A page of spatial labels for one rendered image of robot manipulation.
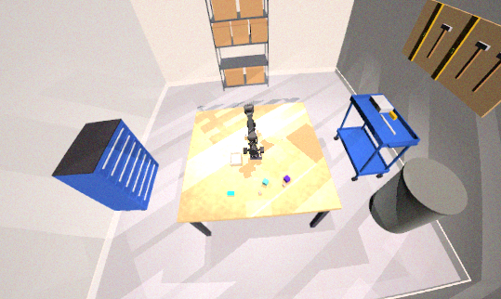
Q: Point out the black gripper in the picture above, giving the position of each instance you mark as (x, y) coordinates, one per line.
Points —
(261, 149)

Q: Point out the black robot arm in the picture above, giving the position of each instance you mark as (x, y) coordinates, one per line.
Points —
(252, 137)

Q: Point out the white rectangular tray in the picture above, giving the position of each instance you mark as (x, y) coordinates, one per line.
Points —
(235, 158)

